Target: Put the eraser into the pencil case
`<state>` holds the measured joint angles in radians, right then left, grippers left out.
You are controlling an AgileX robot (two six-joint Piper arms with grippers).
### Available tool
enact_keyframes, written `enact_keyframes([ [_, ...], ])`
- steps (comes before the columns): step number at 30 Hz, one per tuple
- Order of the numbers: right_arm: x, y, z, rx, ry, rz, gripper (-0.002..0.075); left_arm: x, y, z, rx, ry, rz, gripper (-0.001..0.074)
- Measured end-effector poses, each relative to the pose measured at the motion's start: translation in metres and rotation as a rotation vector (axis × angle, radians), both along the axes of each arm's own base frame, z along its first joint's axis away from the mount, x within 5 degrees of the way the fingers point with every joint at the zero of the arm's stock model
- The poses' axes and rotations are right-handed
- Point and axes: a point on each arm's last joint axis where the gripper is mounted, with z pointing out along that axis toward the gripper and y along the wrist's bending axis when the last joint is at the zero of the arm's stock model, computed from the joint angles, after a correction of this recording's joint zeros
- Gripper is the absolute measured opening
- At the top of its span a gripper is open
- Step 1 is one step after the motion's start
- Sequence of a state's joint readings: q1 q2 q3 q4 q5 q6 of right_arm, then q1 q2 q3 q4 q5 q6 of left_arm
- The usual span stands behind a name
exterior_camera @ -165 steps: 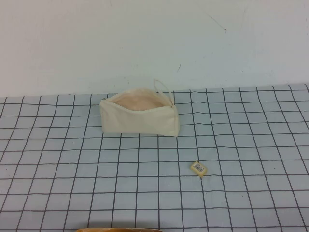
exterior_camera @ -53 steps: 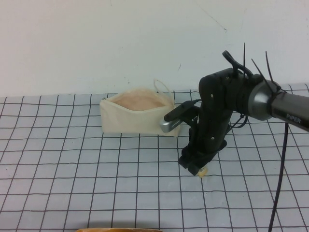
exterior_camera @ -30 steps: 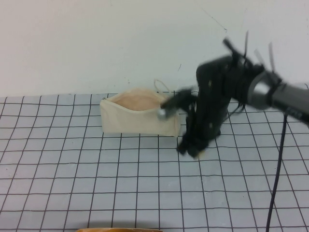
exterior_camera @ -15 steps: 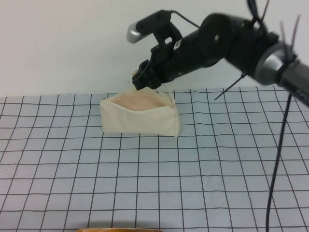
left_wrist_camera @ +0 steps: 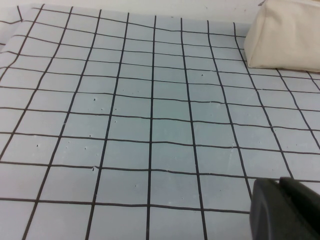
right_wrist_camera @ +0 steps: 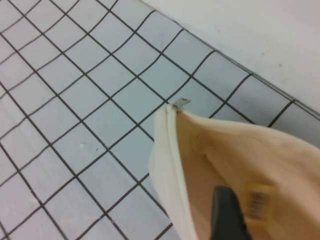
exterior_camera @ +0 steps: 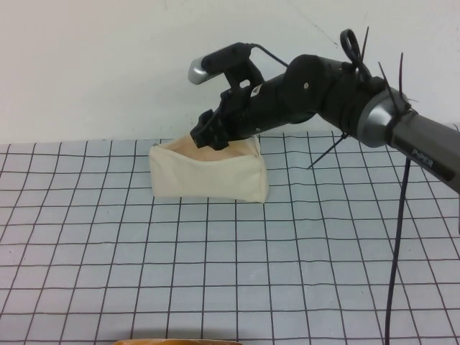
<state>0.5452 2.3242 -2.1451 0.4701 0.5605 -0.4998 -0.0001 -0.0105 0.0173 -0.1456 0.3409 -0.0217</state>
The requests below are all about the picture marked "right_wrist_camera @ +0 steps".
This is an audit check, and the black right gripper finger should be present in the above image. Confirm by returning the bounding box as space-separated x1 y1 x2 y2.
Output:
210 185 254 240

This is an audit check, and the yellow barcode tag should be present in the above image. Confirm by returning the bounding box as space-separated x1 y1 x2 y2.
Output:
243 183 275 224

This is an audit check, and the cream fabric pencil case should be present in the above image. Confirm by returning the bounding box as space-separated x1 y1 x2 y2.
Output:
149 97 320 240

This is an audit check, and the white black-grid table mat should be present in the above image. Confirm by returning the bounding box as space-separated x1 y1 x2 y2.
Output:
0 0 320 240

